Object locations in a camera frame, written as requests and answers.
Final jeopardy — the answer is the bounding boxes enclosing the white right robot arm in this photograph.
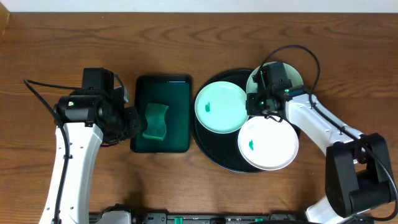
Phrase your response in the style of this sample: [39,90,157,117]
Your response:
[238,90,397,223]

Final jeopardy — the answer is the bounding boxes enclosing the white plate with green stain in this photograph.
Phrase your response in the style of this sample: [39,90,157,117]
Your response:
[238,116,299,171]

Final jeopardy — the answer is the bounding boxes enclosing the round black serving tray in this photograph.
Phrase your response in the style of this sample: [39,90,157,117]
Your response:
[191,68,301,174]

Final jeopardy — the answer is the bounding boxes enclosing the green scrubbing sponge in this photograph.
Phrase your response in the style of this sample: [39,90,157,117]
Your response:
[142,103,169,141]

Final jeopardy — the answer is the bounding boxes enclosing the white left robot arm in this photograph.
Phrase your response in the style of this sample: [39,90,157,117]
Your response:
[40,93,140,223]

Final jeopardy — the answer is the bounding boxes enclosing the dark green rectangular tray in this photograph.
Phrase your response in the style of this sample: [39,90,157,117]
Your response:
[130,75,192,153]

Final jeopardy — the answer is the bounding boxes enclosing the pale green back plate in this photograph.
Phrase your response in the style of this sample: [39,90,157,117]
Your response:
[246,63,303,93]

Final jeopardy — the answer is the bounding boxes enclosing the mint green plate with stain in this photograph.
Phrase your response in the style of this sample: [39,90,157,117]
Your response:
[194,81,249,134]

